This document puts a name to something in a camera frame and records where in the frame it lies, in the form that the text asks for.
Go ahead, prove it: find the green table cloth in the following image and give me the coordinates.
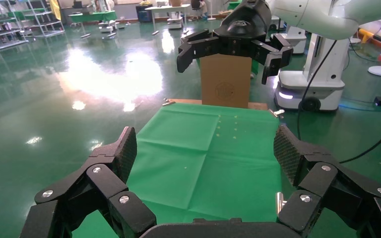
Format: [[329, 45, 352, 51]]
[[72, 103, 282, 238]]

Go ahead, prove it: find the grey metal shelf rack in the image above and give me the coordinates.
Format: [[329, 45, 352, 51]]
[[0, 0, 29, 52], [14, 0, 66, 38]]

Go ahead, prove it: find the white table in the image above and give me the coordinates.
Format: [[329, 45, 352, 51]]
[[144, 3, 192, 36]]

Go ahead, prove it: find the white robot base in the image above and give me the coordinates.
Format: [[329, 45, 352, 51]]
[[271, 14, 307, 55]]

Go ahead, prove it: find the white wheeled robot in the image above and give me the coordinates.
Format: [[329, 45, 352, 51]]
[[273, 32, 351, 112]]

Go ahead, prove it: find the small white mobile robot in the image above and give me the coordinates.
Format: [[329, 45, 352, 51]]
[[167, 11, 184, 30], [98, 20, 118, 37]]

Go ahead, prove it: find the white floor stand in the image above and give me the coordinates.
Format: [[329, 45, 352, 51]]
[[206, 0, 217, 21]]

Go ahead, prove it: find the green covered table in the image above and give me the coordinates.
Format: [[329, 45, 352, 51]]
[[68, 10, 118, 39]]

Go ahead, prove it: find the yellow hanging banner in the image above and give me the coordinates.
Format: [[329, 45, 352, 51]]
[[48, 0, 62, 21]]

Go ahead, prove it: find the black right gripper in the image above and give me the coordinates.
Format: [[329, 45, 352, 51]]
[[177, 0, 294, 85]]

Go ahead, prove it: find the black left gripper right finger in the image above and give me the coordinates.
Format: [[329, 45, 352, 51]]
[[273, 124, 381, 238]]

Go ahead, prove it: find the blue bin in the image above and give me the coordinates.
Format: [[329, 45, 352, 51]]
[[135, 3, 153, 23]]

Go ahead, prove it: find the yellow black floor barrier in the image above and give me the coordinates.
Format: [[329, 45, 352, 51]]
[[357, 28, 381, 44]]

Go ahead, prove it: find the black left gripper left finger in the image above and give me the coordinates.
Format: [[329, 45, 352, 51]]
[[19, 126, 158, 238]]

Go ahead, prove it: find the large open brown carton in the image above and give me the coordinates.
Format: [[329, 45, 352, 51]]
[[199, 53, 253, 110]]

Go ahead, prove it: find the black cable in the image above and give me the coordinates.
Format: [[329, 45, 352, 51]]
[[296, 39, 338, 141], [339, 119, 381, 164]]

